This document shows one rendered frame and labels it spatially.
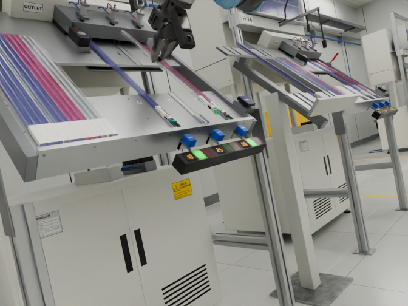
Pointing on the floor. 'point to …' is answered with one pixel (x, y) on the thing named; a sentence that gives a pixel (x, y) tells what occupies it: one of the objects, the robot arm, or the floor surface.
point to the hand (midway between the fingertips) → (158, 60)
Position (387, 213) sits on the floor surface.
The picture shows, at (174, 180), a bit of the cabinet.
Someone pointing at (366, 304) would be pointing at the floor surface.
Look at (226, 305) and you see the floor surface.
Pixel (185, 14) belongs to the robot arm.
